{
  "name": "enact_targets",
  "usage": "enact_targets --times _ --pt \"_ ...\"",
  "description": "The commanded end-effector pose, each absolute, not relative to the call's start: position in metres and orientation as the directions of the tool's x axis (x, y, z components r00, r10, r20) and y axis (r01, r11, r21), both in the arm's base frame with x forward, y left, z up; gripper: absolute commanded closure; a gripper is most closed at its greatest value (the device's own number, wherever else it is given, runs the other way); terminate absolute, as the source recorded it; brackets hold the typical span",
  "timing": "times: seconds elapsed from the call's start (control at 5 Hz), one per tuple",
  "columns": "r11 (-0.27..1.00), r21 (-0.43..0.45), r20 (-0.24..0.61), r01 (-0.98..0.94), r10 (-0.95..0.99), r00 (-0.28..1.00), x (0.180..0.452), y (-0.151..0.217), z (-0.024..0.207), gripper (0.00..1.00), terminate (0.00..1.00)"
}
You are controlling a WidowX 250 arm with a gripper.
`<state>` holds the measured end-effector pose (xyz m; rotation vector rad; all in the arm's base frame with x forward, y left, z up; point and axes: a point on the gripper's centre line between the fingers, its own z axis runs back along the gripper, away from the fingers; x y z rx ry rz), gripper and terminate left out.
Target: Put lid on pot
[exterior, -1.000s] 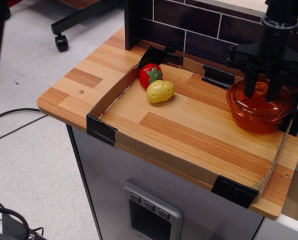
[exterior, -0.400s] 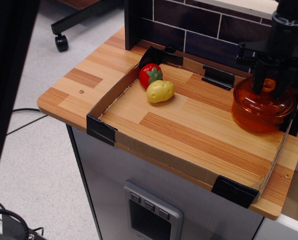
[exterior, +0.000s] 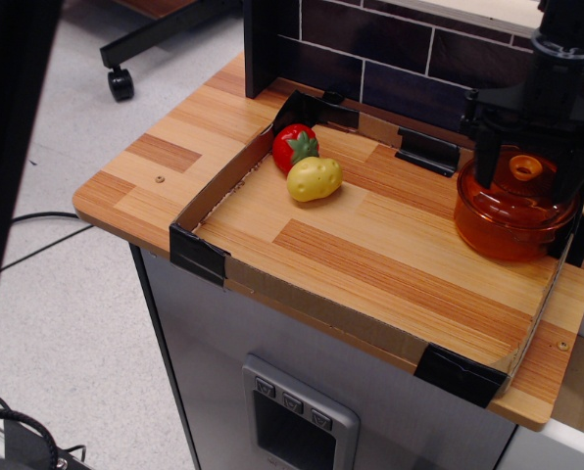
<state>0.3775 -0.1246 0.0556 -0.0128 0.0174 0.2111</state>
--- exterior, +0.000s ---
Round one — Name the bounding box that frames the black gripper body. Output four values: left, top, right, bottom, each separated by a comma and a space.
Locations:
460, 53, 584, 143

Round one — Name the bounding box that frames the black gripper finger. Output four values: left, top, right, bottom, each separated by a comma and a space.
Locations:
474, 132, 502, 188
552, 144, 584, 202

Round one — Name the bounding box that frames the orange transparent pot lid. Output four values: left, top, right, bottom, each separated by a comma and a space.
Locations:
457, 149, 578, 229

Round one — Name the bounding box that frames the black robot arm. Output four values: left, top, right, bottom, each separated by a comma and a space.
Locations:
461, 1, 584, 204

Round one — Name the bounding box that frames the orange transparent pot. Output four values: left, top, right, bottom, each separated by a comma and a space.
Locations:
454, 196, 578, 261

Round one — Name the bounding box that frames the dark brick pattern backsplash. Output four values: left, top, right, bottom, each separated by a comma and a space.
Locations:
243, 1, 532, 131

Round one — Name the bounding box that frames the yellow toy potato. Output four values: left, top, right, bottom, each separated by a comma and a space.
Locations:
286, 157, 343, 203

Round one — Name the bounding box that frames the red toy strawberry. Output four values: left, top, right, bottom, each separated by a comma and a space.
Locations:
271, 123, 319, 175

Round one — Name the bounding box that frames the cardboard fence with black tape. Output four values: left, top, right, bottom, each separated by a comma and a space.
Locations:
170, 87, 584, 408

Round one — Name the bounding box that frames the grey cabinet with control panel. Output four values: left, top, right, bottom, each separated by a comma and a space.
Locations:
132, 248, 584, 469

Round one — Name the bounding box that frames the black chair base with caster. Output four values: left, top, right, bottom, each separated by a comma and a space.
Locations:
100, 1, 241, 102

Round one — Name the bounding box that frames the black floor cable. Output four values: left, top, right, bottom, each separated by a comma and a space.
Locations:
0, 211, 95, 271

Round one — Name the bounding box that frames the black coiled cable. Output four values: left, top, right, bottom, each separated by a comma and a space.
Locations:
0, 385, 87, 470

